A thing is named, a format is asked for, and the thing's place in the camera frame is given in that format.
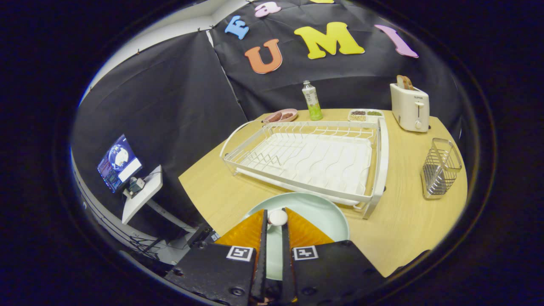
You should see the small grey device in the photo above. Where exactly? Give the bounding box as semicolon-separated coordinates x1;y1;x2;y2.
127;177;146;197

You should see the white toaster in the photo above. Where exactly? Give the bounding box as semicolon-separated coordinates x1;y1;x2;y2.
390;83;430;133

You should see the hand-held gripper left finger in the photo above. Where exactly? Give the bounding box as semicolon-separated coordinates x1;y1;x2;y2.
165;208;269;304

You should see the white drip tray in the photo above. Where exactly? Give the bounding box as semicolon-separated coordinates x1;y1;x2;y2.
236;133;373;207

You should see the green drink bottle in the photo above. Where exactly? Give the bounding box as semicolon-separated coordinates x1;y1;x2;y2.
302;80;323;121

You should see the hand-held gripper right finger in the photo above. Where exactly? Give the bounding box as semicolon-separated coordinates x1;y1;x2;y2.
280;207;385;305

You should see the white monitor stand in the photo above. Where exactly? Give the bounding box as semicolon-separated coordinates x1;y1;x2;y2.
122;165;164;225

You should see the white wire dish rack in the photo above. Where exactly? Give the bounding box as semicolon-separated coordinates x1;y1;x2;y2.
219;117;389;220

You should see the metal wire basket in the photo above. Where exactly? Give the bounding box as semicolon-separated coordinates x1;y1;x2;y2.
421;138;462;200

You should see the white divided dish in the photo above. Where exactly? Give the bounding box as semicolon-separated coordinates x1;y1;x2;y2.
348;109;385;123

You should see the pale green plate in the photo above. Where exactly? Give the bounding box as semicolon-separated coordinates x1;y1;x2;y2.
242;192;350;281

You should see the pink plate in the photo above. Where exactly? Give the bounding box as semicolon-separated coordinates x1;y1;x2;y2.
262;108;299;124

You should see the computer monitor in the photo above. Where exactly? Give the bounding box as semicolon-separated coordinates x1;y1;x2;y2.
97;134;143;194

